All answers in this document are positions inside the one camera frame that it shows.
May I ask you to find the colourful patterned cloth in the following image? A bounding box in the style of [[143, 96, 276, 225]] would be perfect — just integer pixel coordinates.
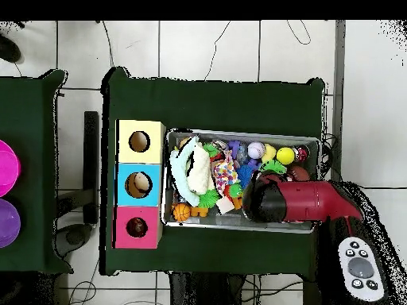
[[211, 151, 239, 193]]

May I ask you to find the dark green table cloth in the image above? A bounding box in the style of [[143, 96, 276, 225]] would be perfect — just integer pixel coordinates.
[[0, 68, 74, 275], [99, 66, 326, 281]]

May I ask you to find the brown toy football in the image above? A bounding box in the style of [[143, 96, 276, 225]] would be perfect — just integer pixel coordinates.
[[286, 164, 312, 183]]

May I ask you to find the cream waffle cloth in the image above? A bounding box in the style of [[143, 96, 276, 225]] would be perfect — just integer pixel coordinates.
[[186, 144, 216, 195]]

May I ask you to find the shallow wire mesh bin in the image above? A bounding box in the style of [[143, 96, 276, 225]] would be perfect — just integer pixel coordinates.
[[161, 128, 321, 234]]

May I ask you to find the mint waffle cloth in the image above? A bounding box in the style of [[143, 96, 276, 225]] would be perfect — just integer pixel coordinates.
[[169, 135, 205, 207]]

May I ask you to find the blue spiky ball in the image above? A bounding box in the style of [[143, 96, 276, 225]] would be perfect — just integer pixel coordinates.
[[236, 164, 256, 189]]

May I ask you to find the wooden box with three holes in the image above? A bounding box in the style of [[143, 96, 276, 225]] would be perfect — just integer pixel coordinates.
[[112, 119, 167, 249]]

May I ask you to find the yellow ball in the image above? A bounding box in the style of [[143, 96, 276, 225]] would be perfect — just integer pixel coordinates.
[[275, 146, 297, 166]]

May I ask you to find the black power cable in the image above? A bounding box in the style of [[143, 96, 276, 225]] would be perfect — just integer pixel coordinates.
[[362, 185, 407, 191]]

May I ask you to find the white baseball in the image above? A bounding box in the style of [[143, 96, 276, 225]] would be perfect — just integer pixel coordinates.
[[246, 141, 266, 160]]

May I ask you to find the purple plastic bowl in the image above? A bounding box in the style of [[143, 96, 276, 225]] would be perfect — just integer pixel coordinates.
[[0, 198, 22, 249]]

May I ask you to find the thin black cable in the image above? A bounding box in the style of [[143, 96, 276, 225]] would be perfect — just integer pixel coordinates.
[[285, 20, 312, 45], [101, 20, 115, 68], [203, 20, 231, 81]]

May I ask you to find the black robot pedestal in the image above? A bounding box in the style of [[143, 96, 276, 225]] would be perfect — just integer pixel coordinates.
[[168, 272, 246, 305]]

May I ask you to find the green spiky googly-eyed ball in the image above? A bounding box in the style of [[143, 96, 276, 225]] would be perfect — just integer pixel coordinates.
[[259, 143, 288, 176]]

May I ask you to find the small orange basketball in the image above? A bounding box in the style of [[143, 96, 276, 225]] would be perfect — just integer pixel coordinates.
[[172, 203, 192, 222]]

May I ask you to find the magenta plastic bowl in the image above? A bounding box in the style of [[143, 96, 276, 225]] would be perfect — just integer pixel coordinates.
[[0, 139, 22, 199]]

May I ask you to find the person's foot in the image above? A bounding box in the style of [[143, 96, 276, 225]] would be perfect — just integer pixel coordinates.
[[0, 33, 24, 64]]

